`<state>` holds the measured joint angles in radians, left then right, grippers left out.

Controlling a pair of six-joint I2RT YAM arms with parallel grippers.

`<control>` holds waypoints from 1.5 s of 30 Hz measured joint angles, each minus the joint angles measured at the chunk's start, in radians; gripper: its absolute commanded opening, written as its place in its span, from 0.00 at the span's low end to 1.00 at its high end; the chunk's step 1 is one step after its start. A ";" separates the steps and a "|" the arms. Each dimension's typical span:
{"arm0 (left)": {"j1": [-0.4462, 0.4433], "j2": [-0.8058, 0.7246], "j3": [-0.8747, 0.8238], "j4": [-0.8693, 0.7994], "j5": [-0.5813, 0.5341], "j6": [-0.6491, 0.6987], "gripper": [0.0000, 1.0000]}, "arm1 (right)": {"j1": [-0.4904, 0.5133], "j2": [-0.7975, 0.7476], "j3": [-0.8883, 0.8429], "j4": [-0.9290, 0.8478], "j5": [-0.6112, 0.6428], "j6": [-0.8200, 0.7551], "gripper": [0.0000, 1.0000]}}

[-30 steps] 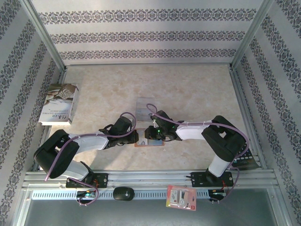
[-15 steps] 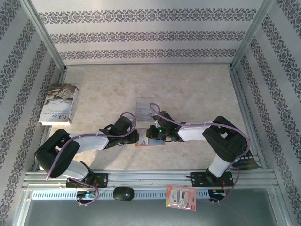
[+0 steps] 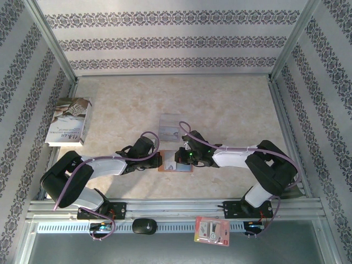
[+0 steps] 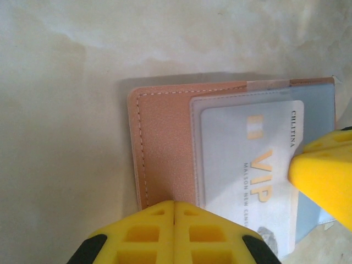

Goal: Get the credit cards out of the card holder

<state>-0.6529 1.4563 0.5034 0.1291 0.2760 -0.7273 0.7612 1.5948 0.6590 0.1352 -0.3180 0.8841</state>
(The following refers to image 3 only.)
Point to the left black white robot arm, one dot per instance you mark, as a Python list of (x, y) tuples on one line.
[(63, 184)]

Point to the silver credit card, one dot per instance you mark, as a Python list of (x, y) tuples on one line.
[(170, 136), (170, 165), (167, 128)]

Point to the grey metal shelf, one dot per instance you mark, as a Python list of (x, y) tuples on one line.
[(165, 250)]

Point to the clear plastic card tray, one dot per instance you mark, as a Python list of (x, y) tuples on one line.
[(170, 119)]

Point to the aluminium rear rail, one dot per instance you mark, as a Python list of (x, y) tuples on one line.
[(173, 75)]

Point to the black computer mouse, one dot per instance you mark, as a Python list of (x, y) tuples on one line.
[(143, 226)]

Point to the red USB blister pack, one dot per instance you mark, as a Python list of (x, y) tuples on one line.
[(211, 231)]

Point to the aluminium frame post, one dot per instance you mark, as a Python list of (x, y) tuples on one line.
[(52, 41), (294, 41)]

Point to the aluminium mounting rail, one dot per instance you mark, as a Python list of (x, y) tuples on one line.
[(176, 209)]

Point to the white paperback book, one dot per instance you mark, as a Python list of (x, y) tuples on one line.
[(68, 118)]

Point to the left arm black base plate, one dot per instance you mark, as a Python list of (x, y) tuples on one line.
[(121, 210)]

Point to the tan leather card holder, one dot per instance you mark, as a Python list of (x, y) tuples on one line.
[(171, 156)]

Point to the aluminium side rail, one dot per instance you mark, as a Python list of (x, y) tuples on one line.
[(72, 90), (281, 110)]

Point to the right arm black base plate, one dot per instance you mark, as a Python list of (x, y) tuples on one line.
[(231, 210)]

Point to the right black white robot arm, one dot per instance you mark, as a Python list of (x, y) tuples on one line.
[(269, 170)]

